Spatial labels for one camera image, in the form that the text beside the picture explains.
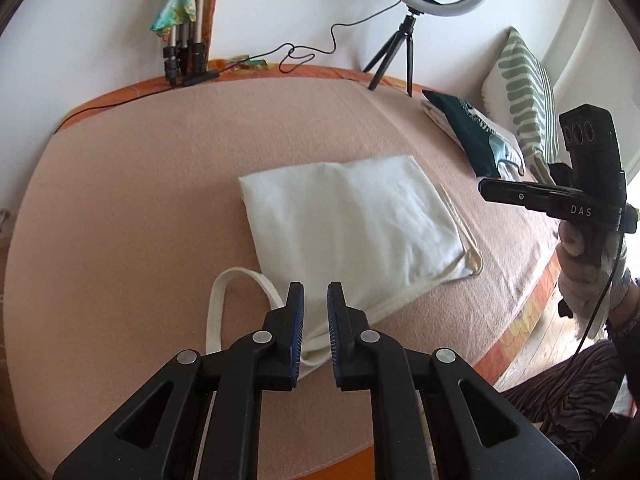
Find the small black tripod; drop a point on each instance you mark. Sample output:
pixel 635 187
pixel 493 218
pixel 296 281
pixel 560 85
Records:
pixel 410 55

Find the person's right forearm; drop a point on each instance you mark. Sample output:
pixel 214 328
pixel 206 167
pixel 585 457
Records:
pixel 627 320

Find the white canvas tote bag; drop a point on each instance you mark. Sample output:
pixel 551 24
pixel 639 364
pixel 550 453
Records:
pixel 350 220

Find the person's striped pants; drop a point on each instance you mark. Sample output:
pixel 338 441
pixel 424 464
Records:
pixel 565 390

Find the folded silver tripod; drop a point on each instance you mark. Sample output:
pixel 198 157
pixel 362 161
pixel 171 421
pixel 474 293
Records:
pixel 186 45

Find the person's right hand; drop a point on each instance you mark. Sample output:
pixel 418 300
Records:
pixel 582 290

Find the green striped white pillow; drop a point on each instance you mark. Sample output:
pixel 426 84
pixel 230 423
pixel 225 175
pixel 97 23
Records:
pixel 520 85

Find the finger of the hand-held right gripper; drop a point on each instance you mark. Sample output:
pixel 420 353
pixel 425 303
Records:
pixel 510 192

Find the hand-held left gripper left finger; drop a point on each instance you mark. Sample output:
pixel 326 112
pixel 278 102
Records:
pixel 297 320

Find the pink blanket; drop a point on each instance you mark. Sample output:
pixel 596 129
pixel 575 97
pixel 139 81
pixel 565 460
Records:
pixel 150 210

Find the dark green patterned garment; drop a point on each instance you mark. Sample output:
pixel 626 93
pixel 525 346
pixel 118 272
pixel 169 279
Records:
pixel 467 130

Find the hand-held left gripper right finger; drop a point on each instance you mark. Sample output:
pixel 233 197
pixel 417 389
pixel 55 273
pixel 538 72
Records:
pixel 334 330

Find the brown wooden board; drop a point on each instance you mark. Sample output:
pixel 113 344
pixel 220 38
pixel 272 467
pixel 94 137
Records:
pixel 212 20

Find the small green object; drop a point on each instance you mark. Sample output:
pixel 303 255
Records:
pixel 252 62

